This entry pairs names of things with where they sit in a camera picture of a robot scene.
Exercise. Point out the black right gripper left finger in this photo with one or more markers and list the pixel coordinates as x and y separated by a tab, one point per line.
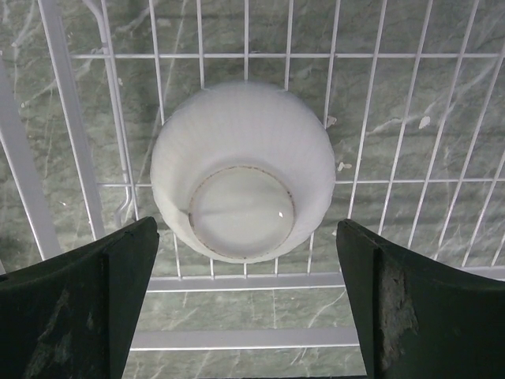
74	315

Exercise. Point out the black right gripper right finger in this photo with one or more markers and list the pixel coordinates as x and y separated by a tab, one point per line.
416	317

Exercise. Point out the white ribbed bowl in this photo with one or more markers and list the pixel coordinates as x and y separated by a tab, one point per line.
243	172

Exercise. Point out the white wire dish rack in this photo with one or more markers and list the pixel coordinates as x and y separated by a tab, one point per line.
410	92

